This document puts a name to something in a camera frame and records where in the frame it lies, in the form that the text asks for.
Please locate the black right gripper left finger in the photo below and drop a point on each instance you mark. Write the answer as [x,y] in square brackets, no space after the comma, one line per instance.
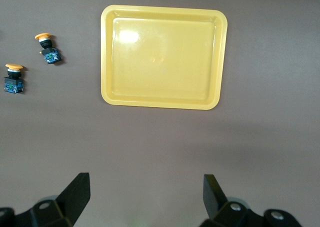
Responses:
[70,202]

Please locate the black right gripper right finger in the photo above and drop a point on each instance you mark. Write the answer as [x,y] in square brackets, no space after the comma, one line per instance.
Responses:
[212,199]

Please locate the yellow push button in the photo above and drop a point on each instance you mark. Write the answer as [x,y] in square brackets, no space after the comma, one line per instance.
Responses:
[50,54]
[12,80]

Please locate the yellow plastic tray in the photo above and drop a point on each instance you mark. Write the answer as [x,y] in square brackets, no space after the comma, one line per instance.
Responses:
[165,62]

